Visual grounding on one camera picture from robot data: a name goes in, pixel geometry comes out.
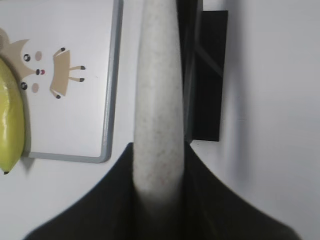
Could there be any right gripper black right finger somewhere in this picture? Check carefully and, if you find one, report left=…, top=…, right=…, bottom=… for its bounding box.
left=174, top=142, right=302, bottom=240

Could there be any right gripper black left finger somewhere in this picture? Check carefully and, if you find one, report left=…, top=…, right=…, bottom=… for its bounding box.
left=23, top=141, right=141, bottom=240

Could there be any cleaver knife with white handle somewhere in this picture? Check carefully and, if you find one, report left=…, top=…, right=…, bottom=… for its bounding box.
left=133, top=0, right=184, bottom=202

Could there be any yellow plastic banana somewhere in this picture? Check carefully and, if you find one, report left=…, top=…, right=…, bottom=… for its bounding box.
left=0, top=60, right=25, bottom=175

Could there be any white grey-rimmed cutting board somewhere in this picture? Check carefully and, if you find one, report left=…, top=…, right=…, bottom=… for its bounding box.
left=0, top=0, right=123, bottom=163

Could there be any black knife stand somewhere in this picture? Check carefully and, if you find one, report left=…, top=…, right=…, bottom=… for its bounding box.
left=176, top=0, right=228, bottom=143

